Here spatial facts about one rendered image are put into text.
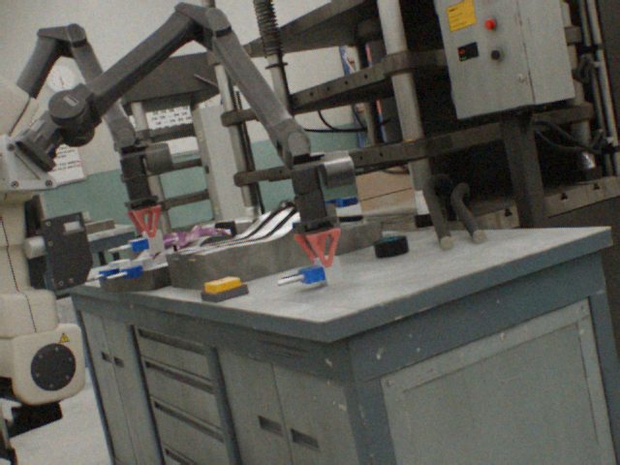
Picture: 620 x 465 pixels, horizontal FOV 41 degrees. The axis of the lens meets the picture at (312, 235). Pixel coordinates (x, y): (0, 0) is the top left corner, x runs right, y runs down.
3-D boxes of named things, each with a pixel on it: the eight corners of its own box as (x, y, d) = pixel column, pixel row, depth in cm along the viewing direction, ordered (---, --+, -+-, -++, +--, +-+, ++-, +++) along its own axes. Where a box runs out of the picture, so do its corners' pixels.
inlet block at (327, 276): (284, 297, 163) (279, 271, 162) (276, 295, 168) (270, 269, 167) (344, 281, 167) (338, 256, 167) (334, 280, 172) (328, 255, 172)
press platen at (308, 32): (395, 26, 226) (382, -44, 224) (211, 100, 338) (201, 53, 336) (598, 0, 266) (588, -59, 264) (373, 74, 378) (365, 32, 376)
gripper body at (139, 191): (149, 203, 211) (142, 174, 210) (160, 201, 201) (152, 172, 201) (125, 209, 208) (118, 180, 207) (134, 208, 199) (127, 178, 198)
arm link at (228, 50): (203, 46, 192) (199, 13, 183) (225, 39, 193) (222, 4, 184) (291, 181, 173) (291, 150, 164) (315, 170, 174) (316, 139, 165)
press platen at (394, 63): (413, 117, 228) (400, 48, 226) (225, 160, 341) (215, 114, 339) (613, 77, 269) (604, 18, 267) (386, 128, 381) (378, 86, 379)
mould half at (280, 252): (211, 292, 191) (199, 235, 190) (172, 287, 214) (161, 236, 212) (384, 242, 215) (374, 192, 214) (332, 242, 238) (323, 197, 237)
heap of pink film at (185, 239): (177, 259, 225) (171, 231, 224) (139, 262, 237) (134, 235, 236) (246, 238, 243) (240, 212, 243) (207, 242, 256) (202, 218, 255)
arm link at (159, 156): (123, 150, 212) (116, 130, 204) (167, 141, 214) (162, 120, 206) (131, 188, 206) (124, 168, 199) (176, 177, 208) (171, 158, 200)
